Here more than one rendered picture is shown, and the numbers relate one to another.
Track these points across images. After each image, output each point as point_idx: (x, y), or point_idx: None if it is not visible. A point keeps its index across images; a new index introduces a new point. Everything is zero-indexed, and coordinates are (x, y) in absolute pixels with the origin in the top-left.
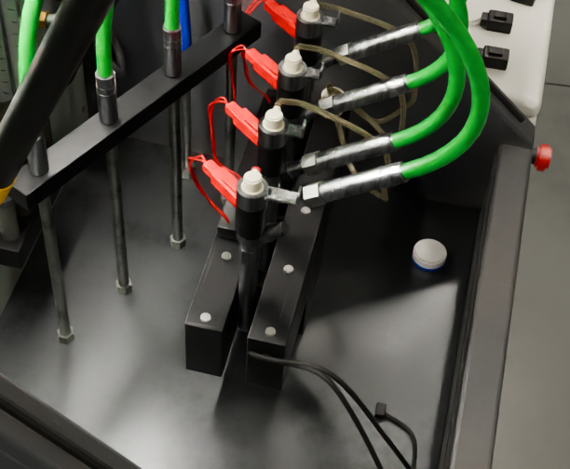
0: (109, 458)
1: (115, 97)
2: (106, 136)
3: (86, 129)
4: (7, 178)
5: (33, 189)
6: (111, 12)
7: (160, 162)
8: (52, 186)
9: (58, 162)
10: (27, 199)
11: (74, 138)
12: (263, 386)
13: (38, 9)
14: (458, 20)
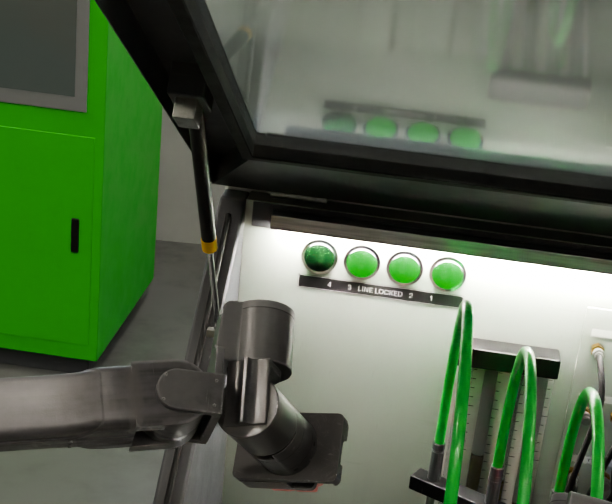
0: (187, 443)
1: (494, 486)
2: (474, 502)
3: (476, 494)
4: (201, 234)
5: (416, 477)
6: (504, 421)
7: None
8: (427, 490)
9: (442, 485)
10: (410, 479)
11: (466, 490)
12: None
13: (449, 361)
14: (457, 440)
